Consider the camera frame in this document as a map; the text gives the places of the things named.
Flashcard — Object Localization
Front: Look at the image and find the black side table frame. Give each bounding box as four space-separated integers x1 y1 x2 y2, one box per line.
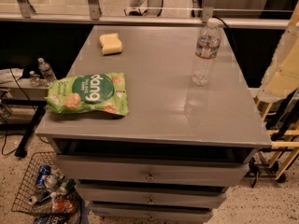
0 77 50 159

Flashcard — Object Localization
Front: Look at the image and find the blue soda can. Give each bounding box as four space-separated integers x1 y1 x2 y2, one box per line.
36 165 51 189

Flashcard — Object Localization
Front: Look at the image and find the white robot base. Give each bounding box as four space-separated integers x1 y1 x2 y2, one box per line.
127 0 164 17

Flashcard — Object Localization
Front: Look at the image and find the red labelled bottle in basket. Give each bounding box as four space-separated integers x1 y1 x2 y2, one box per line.
32 199 78 216

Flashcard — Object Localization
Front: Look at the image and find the clear plastic water bottle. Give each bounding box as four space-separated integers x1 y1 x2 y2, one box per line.
192 18 221 86

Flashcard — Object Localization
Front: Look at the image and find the middle grey drawer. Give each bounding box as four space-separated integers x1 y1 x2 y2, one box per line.
76 184 226 209

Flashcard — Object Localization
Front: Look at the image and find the small clear bottle on bench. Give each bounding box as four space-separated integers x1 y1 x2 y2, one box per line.
30 71 41 87

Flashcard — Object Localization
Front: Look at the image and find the metal railing frame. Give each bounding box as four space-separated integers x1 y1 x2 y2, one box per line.
0 0 298 29

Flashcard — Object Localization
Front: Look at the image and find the top grey drawer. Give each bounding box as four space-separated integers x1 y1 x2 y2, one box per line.
54 155 249 187

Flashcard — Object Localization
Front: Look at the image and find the grey drawer cabinet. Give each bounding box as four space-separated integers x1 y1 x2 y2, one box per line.
35 24 273 224

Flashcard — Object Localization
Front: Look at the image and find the yellow hand truck cart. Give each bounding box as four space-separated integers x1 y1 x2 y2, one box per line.
247 3 299 183

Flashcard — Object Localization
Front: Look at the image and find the wire mesh basket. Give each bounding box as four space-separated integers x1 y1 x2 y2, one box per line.
12 152 79 216

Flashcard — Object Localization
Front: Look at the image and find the yellow sponge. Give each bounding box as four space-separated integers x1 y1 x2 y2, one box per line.
99 33 122 55

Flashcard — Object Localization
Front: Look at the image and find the grey drawer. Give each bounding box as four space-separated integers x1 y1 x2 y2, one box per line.
90 203 212 223
76 184 226 209
54 155 249 187

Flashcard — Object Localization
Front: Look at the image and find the green dang chips bag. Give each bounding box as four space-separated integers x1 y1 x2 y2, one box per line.
45 73 129 117

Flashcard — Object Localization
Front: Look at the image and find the bottom grey drawer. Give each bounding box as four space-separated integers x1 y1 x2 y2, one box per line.
90 203 212 223

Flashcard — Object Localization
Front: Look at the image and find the small water bottle on bench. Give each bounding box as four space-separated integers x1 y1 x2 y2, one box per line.
37 58 56 82

